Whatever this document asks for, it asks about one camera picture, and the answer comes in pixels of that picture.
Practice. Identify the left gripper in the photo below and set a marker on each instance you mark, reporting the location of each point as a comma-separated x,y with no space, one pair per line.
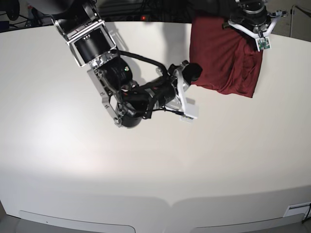
251,21

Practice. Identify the white wall socket plate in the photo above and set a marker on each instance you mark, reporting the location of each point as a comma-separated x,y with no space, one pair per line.
297,209

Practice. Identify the black power strip red switch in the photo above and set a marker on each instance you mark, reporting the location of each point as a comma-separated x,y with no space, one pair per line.
143,18

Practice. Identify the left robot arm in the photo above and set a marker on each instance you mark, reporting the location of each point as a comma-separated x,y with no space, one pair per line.
252,4

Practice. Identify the white metal stand frame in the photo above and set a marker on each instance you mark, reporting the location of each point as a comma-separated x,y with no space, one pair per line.
304,10

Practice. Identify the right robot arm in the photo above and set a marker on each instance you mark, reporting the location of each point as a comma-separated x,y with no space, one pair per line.
127,102

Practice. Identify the dark red long-sleeve shirt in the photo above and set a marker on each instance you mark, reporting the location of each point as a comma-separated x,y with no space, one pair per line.
229,58

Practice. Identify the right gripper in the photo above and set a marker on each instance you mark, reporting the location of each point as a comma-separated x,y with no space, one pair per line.
168,92

